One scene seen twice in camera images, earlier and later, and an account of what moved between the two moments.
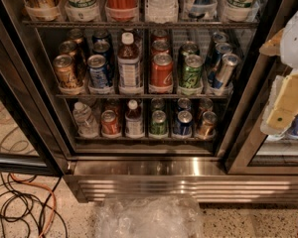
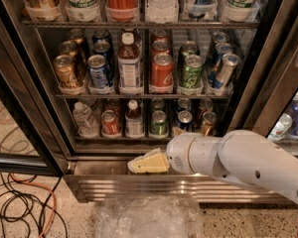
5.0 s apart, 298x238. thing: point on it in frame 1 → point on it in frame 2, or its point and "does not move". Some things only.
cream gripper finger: (272, 48) → (189, 153)
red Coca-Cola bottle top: (121, 1) does not move
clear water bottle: (86, 123) does not move
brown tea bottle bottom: (133, 120) does not move
